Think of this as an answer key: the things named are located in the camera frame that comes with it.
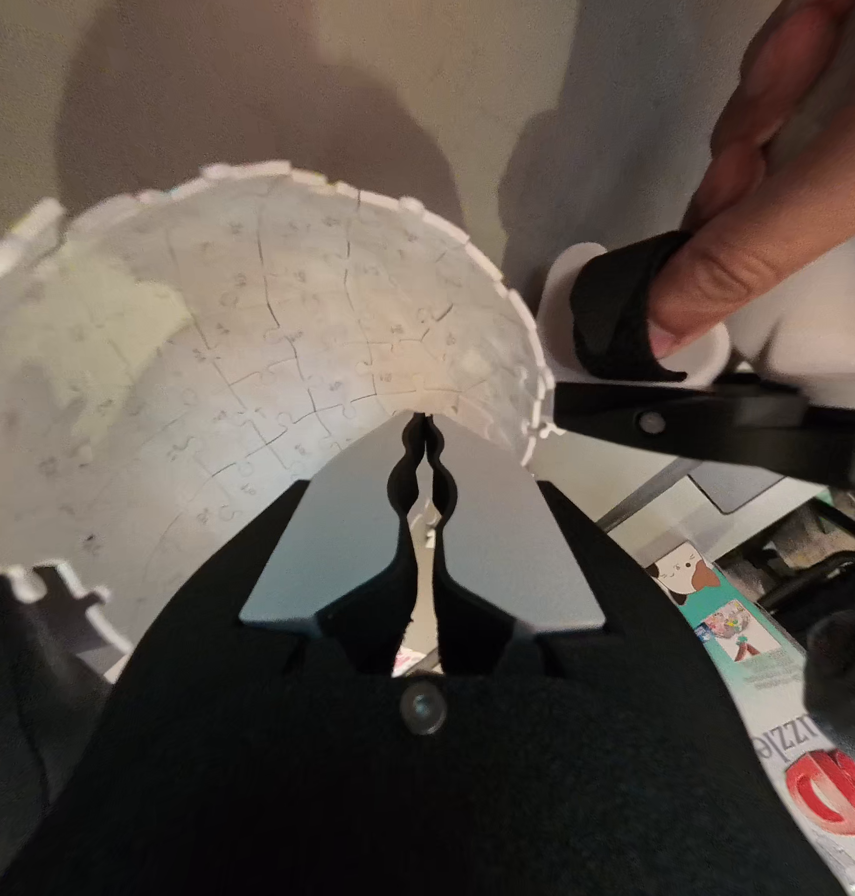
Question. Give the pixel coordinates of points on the colourful puzzle ball box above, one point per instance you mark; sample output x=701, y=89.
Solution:
x=763, y=700

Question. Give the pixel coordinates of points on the partly built white puzzle ball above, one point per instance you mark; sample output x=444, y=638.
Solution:
x=190, y=378

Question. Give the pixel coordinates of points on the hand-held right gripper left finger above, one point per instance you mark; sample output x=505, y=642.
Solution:
x=330, y=546

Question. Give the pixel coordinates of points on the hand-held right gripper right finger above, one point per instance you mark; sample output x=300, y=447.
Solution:
x=518, y=546

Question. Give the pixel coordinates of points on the person's left hand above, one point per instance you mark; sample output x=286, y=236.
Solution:
x=791, y=168

